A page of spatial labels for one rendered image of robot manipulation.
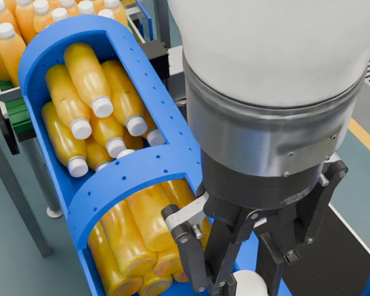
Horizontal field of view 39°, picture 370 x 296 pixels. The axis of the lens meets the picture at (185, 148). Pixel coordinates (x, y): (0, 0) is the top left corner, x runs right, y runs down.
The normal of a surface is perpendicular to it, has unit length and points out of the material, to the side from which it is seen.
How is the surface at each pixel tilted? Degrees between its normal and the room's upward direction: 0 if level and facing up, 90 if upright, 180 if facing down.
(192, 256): 90
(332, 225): 0
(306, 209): 87
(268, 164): 90
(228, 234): 80
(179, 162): 25
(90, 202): 42
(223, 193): 90
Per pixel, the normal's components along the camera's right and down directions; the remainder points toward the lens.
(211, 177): -0.81, 0.47
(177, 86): 0.40, 0.70
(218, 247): -0.91, 0.22
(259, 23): -0.32, 0.76
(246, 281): -0.05, -0.68
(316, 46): 0.09, 0.82
